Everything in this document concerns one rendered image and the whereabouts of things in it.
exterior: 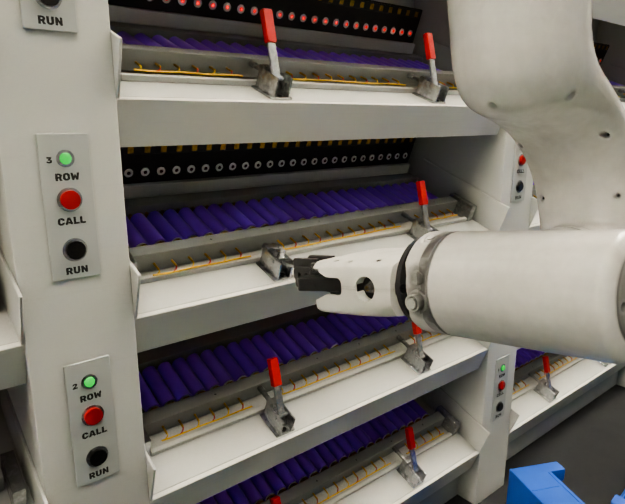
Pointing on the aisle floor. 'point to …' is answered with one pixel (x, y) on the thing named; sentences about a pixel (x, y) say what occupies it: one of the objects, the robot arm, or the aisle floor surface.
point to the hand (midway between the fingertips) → (315, 271)
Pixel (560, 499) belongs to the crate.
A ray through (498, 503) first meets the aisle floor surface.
